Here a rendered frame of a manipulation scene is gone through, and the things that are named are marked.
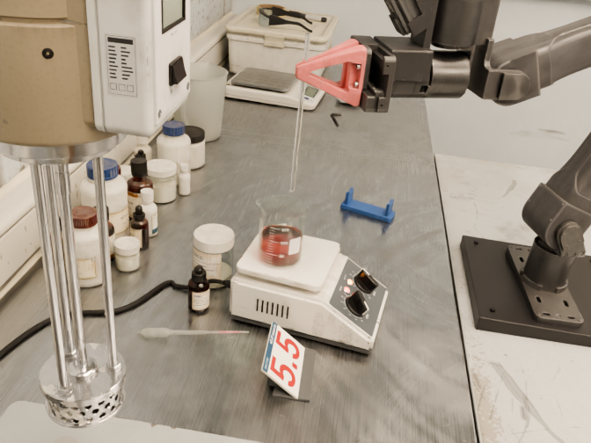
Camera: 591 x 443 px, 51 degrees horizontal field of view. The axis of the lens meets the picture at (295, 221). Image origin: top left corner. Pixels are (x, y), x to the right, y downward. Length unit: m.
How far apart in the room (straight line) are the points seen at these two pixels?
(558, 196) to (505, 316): 0.18
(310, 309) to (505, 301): 0.31
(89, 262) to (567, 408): 0.66
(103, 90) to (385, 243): 0.78
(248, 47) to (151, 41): 1.54
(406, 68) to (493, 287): 0.40
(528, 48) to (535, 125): 1.58
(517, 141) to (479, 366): 1.60
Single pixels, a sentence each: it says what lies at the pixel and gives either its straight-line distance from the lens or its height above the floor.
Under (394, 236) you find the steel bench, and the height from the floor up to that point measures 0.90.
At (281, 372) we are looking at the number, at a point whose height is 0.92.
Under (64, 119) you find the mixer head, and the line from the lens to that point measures 0.38.
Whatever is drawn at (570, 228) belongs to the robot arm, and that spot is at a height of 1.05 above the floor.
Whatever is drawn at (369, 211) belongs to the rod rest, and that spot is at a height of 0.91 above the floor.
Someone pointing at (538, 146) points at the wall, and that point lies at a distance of 2.41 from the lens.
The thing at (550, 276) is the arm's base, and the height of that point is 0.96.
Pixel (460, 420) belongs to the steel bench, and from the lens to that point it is 0.78.
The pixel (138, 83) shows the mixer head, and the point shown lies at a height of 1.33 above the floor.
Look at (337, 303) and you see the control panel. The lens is 0.81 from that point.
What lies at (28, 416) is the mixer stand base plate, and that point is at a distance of 0.75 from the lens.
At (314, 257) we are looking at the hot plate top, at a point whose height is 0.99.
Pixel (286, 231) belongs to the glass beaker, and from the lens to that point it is 0.78.
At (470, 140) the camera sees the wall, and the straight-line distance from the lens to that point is 2.36.
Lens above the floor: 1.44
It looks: 29 degrees down
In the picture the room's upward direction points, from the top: 6 degrees clockwise
